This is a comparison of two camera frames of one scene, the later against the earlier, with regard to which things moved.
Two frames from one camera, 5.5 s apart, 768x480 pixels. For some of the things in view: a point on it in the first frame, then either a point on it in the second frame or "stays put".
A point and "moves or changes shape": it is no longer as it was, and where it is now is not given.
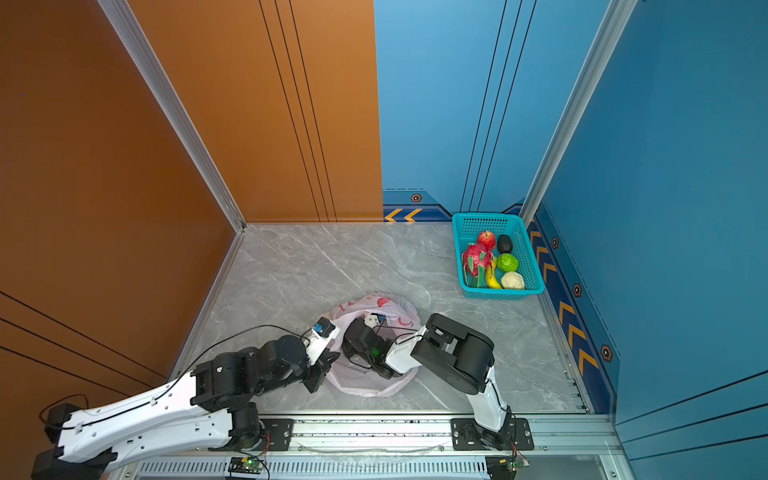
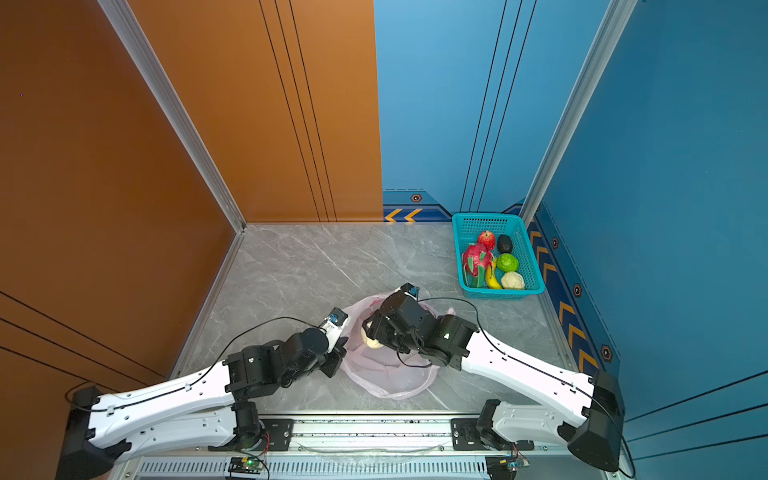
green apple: [507, 262] stays put
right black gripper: [351, 321] → [379, 325]
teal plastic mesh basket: [467, 228] stays put
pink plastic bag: [393, 318] moves or changes shape
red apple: [487, 239] stays put
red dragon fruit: [474, 264] stays put
